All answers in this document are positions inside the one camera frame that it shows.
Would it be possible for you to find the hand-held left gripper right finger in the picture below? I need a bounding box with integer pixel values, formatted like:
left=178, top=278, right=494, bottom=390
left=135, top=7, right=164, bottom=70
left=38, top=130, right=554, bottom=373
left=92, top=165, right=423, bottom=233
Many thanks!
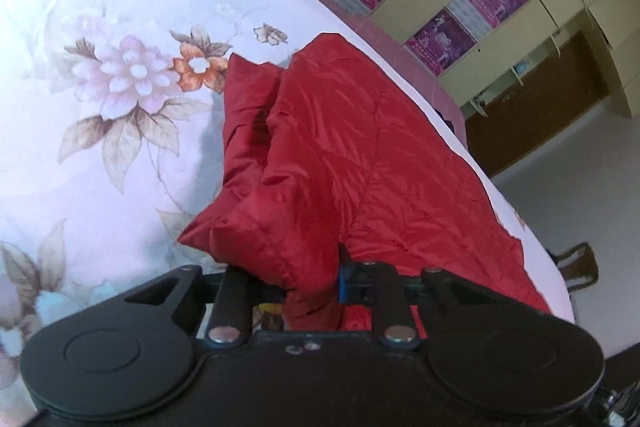
left=338, top=246, right=502, bottom=349

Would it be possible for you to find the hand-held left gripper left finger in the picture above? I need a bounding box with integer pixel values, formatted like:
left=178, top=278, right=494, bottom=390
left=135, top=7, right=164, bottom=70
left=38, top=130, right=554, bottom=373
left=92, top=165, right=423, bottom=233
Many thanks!
left=125, top=265, right=252, bottom=349

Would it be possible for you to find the red down jacket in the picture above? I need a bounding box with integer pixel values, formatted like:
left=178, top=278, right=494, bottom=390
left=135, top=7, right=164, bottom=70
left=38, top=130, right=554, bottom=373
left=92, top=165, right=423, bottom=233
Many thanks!
left=177, top=33, right=553, bottom=333

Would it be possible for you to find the cream corner shelf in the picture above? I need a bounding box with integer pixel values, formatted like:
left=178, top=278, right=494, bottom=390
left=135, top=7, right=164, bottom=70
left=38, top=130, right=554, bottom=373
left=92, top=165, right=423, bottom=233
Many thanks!
left=460, top=34, right=561, bottom=120

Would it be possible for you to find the brown wooden door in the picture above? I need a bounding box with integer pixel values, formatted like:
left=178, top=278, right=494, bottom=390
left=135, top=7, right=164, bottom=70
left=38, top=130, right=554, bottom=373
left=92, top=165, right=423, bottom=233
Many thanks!
left=465, top=32, right=612, bottom=178

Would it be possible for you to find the floral white bed sheet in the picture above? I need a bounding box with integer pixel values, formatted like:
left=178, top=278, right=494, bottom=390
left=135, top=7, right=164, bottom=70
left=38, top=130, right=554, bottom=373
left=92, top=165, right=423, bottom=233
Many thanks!
left=0, top=0, right=576, bottom=358

